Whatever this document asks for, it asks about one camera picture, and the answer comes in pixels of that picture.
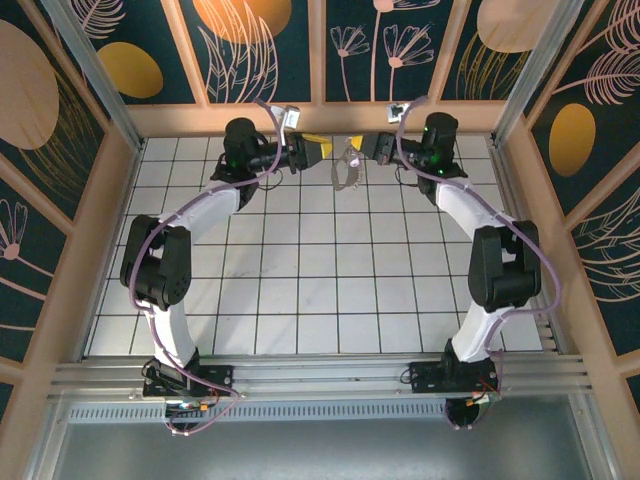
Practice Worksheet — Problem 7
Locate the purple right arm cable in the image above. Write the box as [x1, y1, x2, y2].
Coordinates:
[397, 94, 564, 436]

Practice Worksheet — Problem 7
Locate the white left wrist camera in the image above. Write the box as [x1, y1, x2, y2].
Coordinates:
[277, 103, 303, 134]

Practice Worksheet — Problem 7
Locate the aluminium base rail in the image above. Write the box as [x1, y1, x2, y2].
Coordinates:
[47, 352, 599, 401]

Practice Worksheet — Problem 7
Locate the slotted grey cable tray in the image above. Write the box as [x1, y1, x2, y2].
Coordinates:
[64, 402, 589, 425]

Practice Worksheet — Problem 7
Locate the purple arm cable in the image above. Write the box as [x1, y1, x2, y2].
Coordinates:
[127, 97, 296, 436]
[397, 94, 564, 436]

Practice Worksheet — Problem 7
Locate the grey metal sheet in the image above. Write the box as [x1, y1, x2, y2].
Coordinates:
[27, 394, 619, 480]

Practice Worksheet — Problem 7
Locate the wall panel with pale circle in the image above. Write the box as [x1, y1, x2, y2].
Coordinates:
[438, 0, 549, 103]
[0, 0, 112, 222]

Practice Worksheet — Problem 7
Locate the wall panel with flowers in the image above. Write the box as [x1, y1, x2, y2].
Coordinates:
[323, 0, 455, 105]
[0, 174, 71, 364]

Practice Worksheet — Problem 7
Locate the wall panel with orange circle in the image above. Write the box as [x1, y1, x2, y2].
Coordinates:
[178, 0, 314, 106]

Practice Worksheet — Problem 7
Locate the wall panel with feather leaves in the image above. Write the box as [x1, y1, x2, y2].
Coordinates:
[567, 187, 640, 359]

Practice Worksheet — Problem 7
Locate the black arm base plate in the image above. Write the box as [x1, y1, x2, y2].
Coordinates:
[407, 359, 501, 397]
[142, 362, 236, 400]

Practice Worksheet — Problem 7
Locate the aluminium table side rail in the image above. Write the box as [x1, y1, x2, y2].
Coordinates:
[487, 137, 574, 359]

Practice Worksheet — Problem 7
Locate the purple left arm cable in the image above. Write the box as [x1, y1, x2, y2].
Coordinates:
[127, 97, 296, 436]

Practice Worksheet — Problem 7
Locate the aluminium corner post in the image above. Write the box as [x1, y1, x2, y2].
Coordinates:
[39, 0, 146, 154]
[492, 0, 586, 146]

